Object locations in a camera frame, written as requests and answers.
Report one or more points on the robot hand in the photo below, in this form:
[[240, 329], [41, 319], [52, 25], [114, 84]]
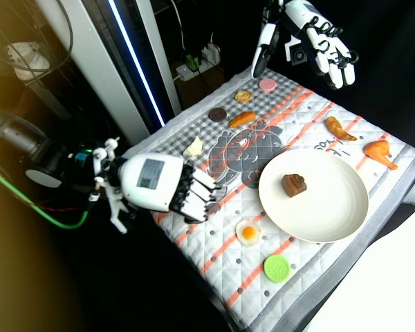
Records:
[[152, 180], [326, 48]]

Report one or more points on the brown chocolate pastry piece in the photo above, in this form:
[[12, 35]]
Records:
[[294, 185]]

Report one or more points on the yellow-brown fried shrimp toy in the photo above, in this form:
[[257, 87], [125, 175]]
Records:
[[337, 128]]

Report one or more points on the white round plate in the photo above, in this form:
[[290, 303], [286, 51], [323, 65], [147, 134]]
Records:
[[332, 207]]

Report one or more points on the pale yellow toy dumpling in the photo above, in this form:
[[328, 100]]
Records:
[[193, 148]]

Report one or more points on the pink round toy slice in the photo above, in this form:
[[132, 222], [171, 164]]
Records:
[[267, 85]]

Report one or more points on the grey quilt with printed bear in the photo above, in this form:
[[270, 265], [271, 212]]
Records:
[[297, 114]]

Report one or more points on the brown round toy cookie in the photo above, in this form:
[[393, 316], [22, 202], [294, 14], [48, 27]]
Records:
[[217, 114]]

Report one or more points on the yellow spiral toy pastry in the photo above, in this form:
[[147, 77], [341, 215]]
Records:
[[243, 96]]

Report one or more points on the brown cardboard box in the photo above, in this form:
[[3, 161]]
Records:
[[200, 91]]

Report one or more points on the orange toy bread roll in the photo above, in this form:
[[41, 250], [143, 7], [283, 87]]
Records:
[[242, 118]]

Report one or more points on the toy fried egg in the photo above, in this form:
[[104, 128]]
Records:
[[249, 232]]

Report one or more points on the orange toy chicken drumstick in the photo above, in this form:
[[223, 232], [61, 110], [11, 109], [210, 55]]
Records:
[[377, 149]]

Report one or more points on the white power strip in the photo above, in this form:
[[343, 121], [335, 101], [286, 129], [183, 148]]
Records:
[[188, 72]]

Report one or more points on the white plug charger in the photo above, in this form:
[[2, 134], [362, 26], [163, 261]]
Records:
[[211, 53]]

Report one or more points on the white column with blue light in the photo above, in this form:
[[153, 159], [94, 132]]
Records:
[[100, 69]]

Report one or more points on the green plug adapter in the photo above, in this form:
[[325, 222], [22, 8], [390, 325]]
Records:
[[192, 61]]

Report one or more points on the green round toy cookie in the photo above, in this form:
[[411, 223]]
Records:
[[277, 268]]

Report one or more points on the white shoe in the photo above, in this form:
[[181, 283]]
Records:
[[29, 58]]

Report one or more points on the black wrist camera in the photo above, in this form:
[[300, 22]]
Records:
[[297, 52]]

